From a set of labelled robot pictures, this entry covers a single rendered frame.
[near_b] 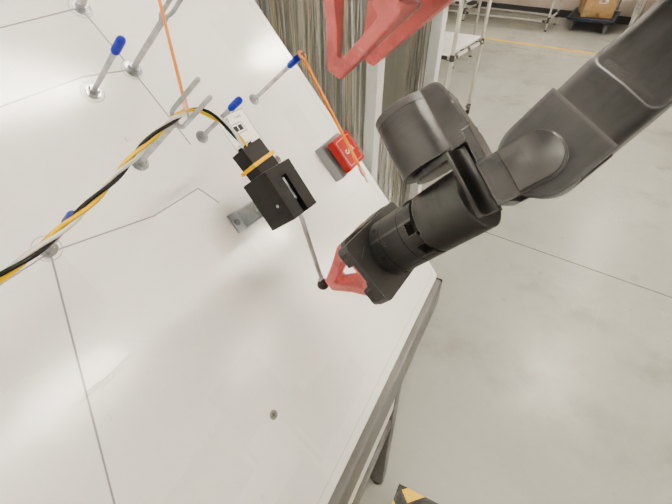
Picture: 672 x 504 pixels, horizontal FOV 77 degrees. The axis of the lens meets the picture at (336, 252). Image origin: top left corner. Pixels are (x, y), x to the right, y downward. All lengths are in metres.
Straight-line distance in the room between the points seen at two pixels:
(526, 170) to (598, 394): 1.62
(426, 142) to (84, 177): 0.31
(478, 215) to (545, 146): 0.07
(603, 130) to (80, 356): 0.42
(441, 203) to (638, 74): 0.15
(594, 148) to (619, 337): 1.83
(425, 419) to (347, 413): 1.06
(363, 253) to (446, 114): 0.14
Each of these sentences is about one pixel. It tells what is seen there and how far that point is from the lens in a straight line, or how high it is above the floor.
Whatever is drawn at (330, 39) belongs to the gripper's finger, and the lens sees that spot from 0.33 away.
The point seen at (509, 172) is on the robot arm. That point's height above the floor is 1.24.
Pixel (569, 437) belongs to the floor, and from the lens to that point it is 1.74.
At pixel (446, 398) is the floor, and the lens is 1.67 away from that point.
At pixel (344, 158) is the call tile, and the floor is 1.10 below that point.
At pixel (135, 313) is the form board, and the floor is 1.10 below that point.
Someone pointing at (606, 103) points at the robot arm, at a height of 1.29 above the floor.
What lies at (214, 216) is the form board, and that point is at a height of 1.12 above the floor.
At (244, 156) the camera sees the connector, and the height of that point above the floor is 1.19.
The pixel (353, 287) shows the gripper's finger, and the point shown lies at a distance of 0.44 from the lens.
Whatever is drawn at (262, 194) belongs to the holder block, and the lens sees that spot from 0.44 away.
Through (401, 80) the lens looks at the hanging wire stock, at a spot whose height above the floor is 0.98.
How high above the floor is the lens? 1.38
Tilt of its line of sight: 40 degrees down
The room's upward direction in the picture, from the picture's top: straight up
